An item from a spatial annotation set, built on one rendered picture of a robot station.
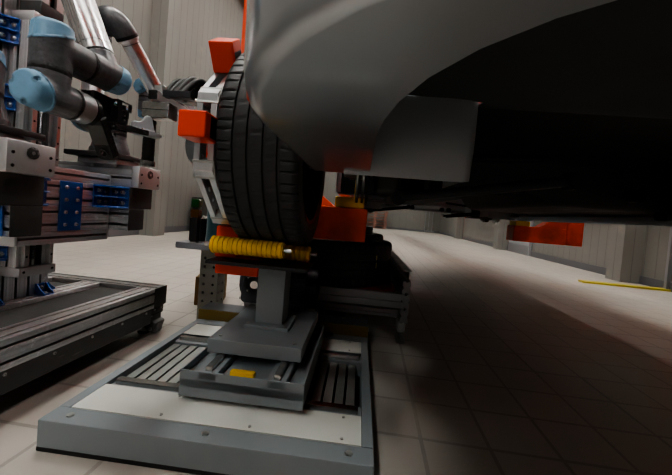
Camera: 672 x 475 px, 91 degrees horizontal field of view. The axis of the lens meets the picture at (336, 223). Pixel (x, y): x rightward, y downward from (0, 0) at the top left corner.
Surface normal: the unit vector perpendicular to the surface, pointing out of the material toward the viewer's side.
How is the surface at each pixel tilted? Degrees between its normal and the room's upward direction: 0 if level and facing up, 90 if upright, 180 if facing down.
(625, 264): 90
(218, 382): 90
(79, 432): 90
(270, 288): 90
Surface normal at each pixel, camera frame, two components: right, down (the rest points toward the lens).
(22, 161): 0.99, 0.09
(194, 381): -0.07, 0.02
